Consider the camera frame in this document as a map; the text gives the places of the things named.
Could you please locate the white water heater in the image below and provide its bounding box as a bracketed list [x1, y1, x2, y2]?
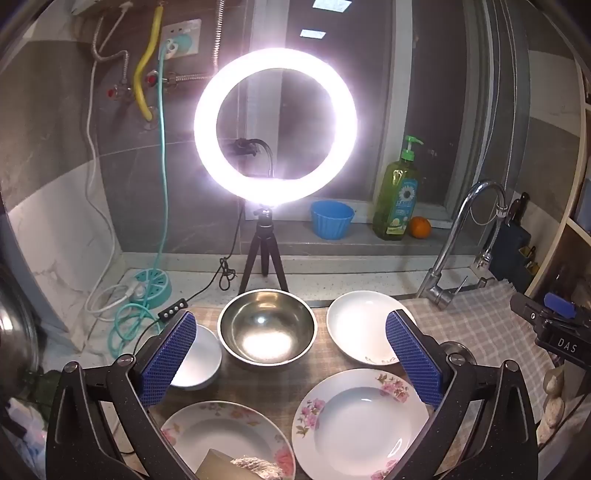
[69, 0, 139, 19]

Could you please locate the corrugated metal hose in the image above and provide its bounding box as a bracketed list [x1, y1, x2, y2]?
[91, 14, 131, 90]
[164, 0, 223, 85]

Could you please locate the wooden shelf unit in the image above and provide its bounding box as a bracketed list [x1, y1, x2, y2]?
[526, 60, 591, 301]

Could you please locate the beige knobby root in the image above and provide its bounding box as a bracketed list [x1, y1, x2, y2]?
[539, 364, 570, 437]

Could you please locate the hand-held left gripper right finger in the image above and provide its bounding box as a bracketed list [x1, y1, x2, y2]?
[384, 308, 541, 480]

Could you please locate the plain white plate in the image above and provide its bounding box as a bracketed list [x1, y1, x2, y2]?
[326, 291, 414, 367]

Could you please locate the dark blue knife block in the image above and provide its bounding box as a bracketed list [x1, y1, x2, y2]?
[496, 193, 541, 294]

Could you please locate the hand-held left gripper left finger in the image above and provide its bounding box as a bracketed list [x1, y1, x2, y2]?
[45, 310, 199, 480]

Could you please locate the steel pot lid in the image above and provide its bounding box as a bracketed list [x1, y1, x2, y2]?
[0, 263, 42, 384]

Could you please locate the green dish soap bottle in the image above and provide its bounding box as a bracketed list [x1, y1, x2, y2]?
[373, 135, 424, 241]

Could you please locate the black gooseneck phone holder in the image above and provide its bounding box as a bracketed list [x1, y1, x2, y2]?
[222, 137, 275, 178]

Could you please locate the large floral plate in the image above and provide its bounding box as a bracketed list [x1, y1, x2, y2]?
[161, 401, 296, 480]
[292, 368, 432, 480]

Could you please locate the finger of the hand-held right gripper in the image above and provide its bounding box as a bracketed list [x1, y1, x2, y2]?
[510, 292, 551, 325]
[543, 292, 577, 320]

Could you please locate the white cable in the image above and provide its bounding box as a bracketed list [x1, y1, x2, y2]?
[84, 2, 139, 319]

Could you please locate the plastic bag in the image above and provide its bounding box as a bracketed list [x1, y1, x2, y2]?
[0, 399, 49, 480]

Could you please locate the black cable with inline controller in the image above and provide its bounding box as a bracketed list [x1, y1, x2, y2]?
[131, 205, 245, 356]

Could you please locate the tan sponge block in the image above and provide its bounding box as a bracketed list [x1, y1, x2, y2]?
[195, 448, 284, 480]

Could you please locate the wall socket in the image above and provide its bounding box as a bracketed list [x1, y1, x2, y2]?
[159, 18, 202, 61]

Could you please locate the stainless steel bowl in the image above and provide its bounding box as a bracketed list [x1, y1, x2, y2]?
[217, 289, 317, 367]

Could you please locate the blue ribbed cup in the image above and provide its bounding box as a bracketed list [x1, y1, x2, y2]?
[310, 200, 355, 241]

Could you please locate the ring light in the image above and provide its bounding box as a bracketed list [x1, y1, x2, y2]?
[193, 47, 358, 206]

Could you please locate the small white bowl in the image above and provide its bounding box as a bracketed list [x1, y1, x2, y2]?
[170, 323, 222, 392]

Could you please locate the chrome faucet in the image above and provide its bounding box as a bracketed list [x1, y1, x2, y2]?
[418, 181, 509, 311]

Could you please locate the window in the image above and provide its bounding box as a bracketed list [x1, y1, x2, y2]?
[240, 0, 513, 229]

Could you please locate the yellow hose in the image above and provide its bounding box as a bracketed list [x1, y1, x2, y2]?
[134, 4, 164, 121]

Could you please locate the checked cloth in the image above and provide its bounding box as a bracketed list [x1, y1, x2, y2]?
[117, 279, 564, 480]

